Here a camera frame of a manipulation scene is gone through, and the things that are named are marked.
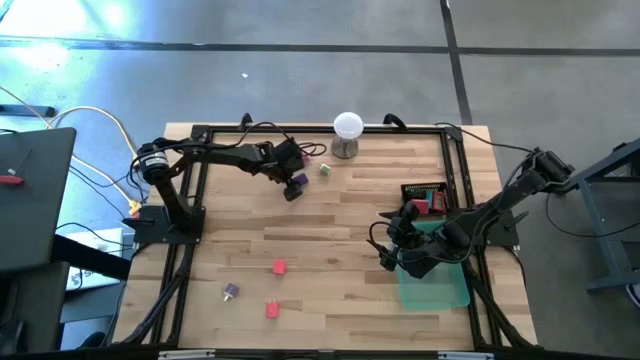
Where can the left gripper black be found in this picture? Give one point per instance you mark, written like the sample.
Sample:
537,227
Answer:
270,160

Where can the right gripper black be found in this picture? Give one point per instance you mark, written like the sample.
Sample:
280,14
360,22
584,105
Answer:
422,250

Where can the dark violet rectangular box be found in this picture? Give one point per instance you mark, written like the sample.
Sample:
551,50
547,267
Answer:
301,178

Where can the teal small box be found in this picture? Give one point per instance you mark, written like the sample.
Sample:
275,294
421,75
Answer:
429,196

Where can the red rectangular box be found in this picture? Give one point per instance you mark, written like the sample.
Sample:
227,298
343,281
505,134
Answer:
439,201

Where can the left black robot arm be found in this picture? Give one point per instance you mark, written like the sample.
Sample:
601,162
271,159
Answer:
225,152

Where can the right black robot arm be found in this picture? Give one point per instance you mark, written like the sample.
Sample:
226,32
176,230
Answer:
505,200

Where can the black mesh basket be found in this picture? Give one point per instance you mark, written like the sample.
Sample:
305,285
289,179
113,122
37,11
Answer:
415,189

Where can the teal translucent plastic bin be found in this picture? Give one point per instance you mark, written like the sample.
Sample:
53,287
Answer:
435,295

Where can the white dome brass base lamp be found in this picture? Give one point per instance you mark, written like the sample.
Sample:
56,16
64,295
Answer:
348,125

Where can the white printed box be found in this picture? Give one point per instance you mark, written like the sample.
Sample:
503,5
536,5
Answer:
95,240

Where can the black floor bar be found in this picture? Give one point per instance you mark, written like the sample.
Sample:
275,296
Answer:
25,110

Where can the mint green wall charger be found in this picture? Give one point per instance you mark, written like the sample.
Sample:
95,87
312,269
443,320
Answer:
325,169

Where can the black aluminium table frame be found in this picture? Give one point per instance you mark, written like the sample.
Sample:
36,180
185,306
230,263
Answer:
325,129

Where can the coral red wall charger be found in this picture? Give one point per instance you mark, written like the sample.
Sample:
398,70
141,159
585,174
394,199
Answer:
279,266
271,309

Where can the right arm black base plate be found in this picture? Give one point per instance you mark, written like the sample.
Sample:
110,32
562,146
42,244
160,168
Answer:
505,232

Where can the small purple wall charger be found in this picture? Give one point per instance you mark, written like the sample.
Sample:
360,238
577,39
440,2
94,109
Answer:
230,290

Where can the silver aluminium bracket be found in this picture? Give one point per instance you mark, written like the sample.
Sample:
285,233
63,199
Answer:
465,355
185,354

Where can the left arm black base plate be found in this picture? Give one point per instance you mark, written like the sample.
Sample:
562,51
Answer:
150,230

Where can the blue-grey table frame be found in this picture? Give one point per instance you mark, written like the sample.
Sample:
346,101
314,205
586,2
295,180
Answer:
600,235

